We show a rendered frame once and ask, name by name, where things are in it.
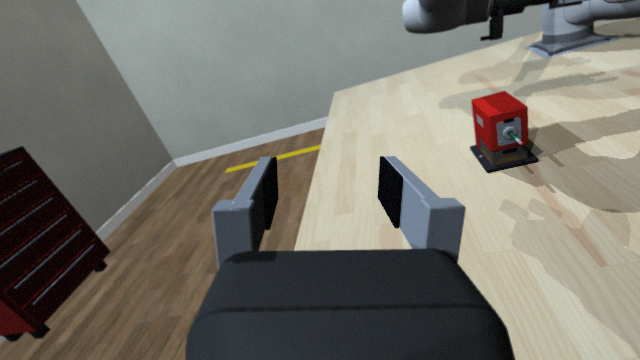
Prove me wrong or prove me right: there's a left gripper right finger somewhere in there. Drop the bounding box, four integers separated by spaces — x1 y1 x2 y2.
378 156 466 263

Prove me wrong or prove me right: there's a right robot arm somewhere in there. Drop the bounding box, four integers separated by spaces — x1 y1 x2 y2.
403 0 640 55

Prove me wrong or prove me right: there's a red pencil sharpener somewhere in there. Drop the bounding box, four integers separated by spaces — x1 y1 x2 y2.
470 91 538 173

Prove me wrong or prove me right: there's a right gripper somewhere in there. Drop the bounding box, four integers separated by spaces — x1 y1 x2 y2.
465 0 587 41

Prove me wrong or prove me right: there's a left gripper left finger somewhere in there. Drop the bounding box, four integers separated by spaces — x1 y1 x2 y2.
212 157 278 269

